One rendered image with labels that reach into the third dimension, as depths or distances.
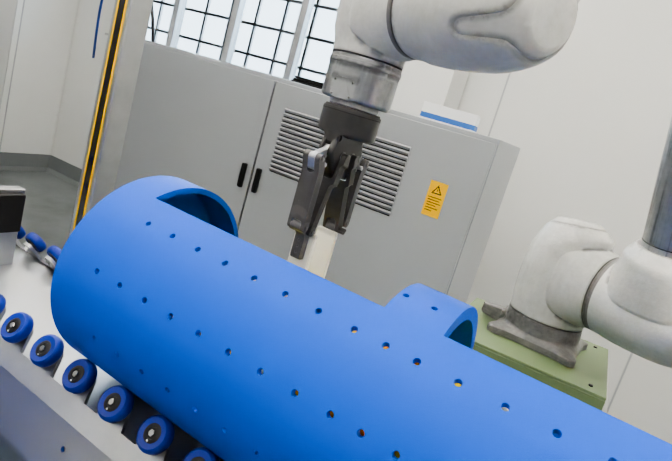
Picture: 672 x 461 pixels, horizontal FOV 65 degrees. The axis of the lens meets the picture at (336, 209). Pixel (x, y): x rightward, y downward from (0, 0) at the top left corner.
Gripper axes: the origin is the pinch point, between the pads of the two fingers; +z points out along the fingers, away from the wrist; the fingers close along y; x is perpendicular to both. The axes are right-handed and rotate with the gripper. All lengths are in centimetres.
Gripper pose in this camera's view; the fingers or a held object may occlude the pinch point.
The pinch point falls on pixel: (310, 257)
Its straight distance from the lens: 70.4
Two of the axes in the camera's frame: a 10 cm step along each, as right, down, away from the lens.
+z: -2.8, 9.4, 1.8
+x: 8.3, 3.3, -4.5
